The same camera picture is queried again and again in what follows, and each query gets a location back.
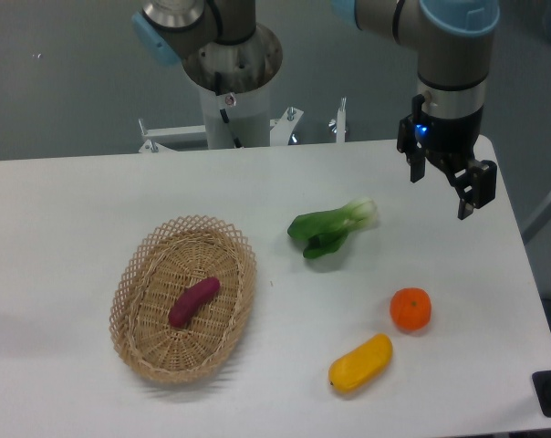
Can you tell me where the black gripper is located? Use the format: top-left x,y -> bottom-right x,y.
397,94 -> 497,220

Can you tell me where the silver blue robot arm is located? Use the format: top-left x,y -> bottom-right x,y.
131,1 -> 500,219

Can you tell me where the oval woven wicker basket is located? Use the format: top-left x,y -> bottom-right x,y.
109,215 -> 256,383

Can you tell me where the purple sweet potato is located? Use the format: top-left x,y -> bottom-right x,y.
168,276 -> 221,328

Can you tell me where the green bok choy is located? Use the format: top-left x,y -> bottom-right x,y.
286,197 -> 379,259

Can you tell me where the orange tangerine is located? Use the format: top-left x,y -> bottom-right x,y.
390,287 -> 432,331

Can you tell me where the yellow mango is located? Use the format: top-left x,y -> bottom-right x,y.
328,333 -> 393,393

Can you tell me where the white metal base frame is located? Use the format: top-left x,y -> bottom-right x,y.
137,97 -> 349,153

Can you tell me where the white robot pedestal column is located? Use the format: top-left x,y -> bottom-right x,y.
198,85 -> 271,150

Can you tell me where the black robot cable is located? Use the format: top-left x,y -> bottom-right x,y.
213,71 -> 244,150

